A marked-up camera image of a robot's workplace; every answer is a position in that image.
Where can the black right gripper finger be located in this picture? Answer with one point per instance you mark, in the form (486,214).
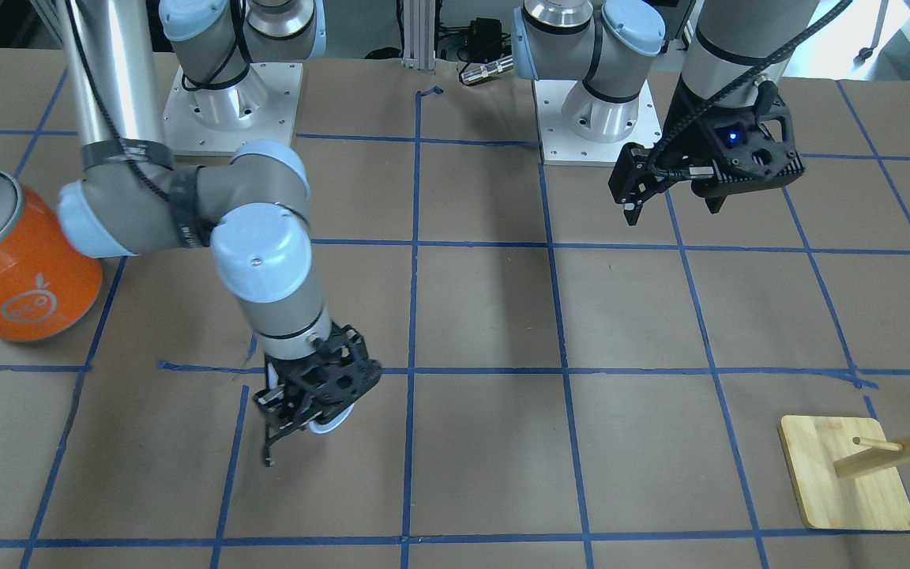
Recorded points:
(277,426)

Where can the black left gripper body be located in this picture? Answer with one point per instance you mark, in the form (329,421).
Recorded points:
(690,133)

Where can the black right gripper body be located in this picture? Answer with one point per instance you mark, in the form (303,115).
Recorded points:
(280,374)

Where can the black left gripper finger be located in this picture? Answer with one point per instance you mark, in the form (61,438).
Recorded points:
(633,213)
(714,201)

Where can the light blue plastic cup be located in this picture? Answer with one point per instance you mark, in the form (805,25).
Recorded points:
(319,427)

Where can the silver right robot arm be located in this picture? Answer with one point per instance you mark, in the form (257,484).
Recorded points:
(252,213)

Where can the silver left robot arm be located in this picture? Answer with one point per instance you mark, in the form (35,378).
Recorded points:
(609,49)

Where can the wooden mug tree stand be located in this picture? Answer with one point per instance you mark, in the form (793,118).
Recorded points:
(850,470)

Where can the large orange can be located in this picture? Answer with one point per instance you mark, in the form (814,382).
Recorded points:
(46,286)

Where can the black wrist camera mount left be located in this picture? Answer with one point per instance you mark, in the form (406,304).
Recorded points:
(749,148)

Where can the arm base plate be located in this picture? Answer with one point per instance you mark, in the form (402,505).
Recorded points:
(578,129)
(216,123)

